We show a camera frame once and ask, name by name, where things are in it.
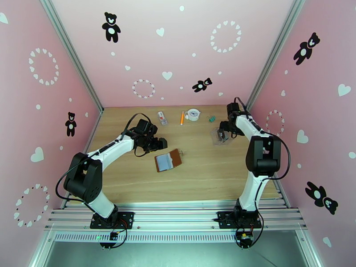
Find clear acrylic card box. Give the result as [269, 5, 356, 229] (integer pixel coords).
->
[210, 127, 233, 146]

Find brown leather card holder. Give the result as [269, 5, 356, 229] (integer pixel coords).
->
[154, 149, 185, 173]

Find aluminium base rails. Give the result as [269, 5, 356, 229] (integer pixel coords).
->
[44, 201, 308, 232]

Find slotted metal strip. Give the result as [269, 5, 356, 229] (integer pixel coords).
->
[53, 231, 301, 243]

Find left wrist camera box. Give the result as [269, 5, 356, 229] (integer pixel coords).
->
[136, 119, 158, 135]

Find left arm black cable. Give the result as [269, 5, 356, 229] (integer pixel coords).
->
[55, 113, 152, 203]

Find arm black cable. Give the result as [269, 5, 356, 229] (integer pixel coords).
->
[233, 97, 291, 181]
[55, 113, 152, 203]

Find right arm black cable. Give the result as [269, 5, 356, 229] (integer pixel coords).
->
[233, 97, 291, 181]

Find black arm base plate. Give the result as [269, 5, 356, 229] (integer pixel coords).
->
[89, 211, 135, 229]
[217, 211, 263, 230]

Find aluminium corner post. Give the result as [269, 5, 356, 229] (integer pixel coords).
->
[37, 0, 104, 115]
[244, 0, 309, 112]

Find power connector with wires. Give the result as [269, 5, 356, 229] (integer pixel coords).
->
[100, 228, 129, 250]
[235, 216, 263, 250]

